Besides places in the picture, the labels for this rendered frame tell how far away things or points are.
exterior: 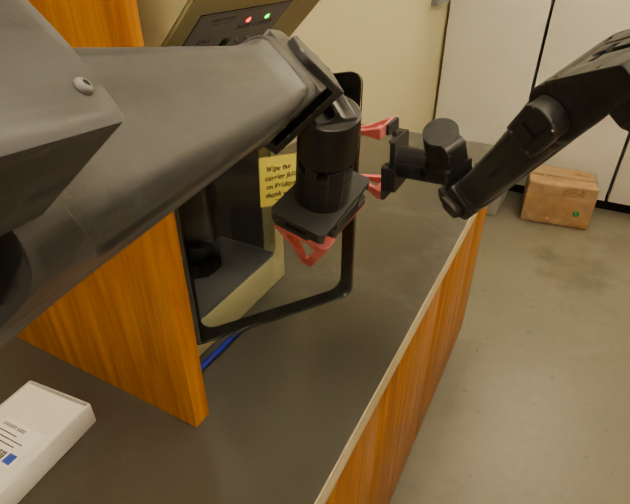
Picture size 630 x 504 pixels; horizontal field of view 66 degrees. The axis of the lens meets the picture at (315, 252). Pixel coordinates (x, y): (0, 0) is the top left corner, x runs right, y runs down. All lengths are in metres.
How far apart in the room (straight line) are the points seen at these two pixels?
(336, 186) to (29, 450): 0.54
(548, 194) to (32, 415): 3.08
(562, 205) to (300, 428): 2.88
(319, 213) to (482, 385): 1.76
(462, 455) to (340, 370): 1.17
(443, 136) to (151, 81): 0.66
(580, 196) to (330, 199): 3.00
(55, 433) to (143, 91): 0.66
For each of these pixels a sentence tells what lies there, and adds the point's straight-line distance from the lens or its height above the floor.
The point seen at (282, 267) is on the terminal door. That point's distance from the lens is 0.79.
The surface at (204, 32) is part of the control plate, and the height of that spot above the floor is 1.46.
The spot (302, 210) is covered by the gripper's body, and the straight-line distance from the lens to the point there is 0.50.
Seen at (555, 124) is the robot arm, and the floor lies 1.41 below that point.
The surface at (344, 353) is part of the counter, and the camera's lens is 0.86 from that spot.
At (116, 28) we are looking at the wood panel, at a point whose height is 1.48.
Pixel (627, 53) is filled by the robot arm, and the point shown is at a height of 1.47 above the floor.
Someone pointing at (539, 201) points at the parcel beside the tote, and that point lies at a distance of 3.43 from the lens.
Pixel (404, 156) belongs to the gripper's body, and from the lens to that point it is 0.88.
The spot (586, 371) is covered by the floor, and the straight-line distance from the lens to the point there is 2.42.
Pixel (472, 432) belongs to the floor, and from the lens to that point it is 2.02.
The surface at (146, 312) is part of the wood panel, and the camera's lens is 0.66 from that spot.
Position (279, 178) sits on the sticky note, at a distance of 0.71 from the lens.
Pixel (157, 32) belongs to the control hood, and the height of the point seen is 1.46.
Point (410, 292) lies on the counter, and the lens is 1.01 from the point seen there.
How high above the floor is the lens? 1.54
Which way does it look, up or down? 32 degrees down
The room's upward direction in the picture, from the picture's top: straight up
